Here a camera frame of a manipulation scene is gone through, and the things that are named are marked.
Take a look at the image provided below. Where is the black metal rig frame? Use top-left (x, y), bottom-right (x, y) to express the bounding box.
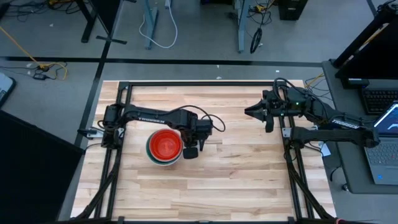
top-left (70, 80), bottom-right (338, 224)

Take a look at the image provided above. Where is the black partition on stand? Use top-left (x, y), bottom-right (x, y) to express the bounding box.
top-left (74, 0), bottom-right (137, 45)

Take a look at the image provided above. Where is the grey desk leg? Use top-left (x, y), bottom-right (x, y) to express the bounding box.
top-left (237, 0), bottom-right (252, 54)
top-left (142, 0), bottom-right (160, 50)

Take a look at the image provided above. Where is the large black panel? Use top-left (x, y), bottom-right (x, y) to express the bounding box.
top-left (0, 109), bottom-right (85, 224)

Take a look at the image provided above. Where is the black coiled cable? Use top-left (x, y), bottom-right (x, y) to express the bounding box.
top-left (249, 27), bottom-right (264, 55)

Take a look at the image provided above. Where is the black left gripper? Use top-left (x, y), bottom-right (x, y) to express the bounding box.
top-left (182, 114), bottom-right (214, 160)

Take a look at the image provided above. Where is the black desk monitor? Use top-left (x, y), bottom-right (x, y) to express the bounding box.
top-left (335, 24), bottom-right (398, 90)

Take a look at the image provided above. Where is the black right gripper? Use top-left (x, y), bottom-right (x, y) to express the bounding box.
top-left (244, 88), bottom-right (293, 134)

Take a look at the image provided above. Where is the white paper sheet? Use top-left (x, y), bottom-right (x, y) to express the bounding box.
top-left (319, 142), bottom-right (332, 157)

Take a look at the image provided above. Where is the grey closed laptop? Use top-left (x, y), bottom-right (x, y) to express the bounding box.
top-left (0, 72), bottom-right (17, 109)

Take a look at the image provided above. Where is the black keyboard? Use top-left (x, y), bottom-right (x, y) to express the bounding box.
top-left (361, 88), bottom-right (398, 115)

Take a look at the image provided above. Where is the large pink notched bowl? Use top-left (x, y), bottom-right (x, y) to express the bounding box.
top-left (145, 129), bottom-right (184, 167)

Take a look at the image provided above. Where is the red bowl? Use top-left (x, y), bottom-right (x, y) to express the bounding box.
top-left (149, 129), bottom-right (183, 162)

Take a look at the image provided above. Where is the open grey laptop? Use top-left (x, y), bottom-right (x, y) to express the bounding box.
top-left (363, 101), bottom-right (398, 187)

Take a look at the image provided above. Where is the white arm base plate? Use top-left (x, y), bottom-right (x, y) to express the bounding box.
top-left (281, 126), bottom-right (295, 139)
top-left (77, 126), bottom-right (125, 141)

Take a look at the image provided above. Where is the white floor cable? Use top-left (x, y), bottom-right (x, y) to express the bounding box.
top-left (138, 0), bottom-right (179, 50)

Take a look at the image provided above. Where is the black looped gripper cable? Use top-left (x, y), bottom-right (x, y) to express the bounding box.
top-left (174, 105), bottom-right (226, 133)

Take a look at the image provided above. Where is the grey side desk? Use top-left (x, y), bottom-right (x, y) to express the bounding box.
top-left (322, 58), bottom-right (398, 194)

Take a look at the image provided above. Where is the black computer tower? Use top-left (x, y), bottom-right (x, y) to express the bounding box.
top-left (277, 0), bottom-right (309, 21)

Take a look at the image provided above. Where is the small orange bowl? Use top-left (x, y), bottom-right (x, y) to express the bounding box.
top-left (154, 133), bottom-right (180, 159)

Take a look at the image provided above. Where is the yellow floor cable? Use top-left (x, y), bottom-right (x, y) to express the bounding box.
top-left (0, 26), bottom-right (68, 81)

